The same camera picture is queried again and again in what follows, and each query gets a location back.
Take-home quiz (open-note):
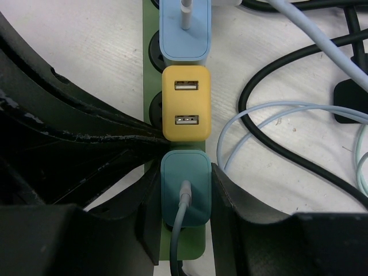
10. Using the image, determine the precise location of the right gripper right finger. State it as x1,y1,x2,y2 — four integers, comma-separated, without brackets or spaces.
211,164,367,275

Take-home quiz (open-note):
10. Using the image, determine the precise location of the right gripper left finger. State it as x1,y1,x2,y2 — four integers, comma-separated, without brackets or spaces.
1,152,161,275

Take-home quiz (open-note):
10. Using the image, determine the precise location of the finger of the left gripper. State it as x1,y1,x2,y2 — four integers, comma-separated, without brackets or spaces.
1,17,169,206

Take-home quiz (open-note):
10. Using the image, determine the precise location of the green power strip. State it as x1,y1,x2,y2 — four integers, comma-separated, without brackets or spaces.
142,0,206,260

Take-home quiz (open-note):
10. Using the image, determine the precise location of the teal charger plug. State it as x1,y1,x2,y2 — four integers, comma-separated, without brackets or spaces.
160,149,212,228

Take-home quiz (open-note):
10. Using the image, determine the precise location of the yellow usb charger plug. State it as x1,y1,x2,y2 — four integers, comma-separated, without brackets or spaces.
162,66,212,142

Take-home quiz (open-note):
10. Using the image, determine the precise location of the light blue charger plug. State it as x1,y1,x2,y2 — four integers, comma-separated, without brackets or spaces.
159,0,212,66

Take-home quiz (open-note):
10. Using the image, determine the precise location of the light blue usb cable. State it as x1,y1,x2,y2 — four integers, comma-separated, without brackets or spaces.
181,0,368,173

